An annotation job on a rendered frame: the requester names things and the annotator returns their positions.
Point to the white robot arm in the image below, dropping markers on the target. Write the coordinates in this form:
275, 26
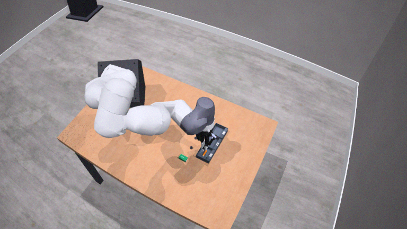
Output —
114, 116

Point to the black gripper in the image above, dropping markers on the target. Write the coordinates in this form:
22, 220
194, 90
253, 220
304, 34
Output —
203, 137

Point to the grey rack of bins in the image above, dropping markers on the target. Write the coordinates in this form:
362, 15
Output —
220, 131

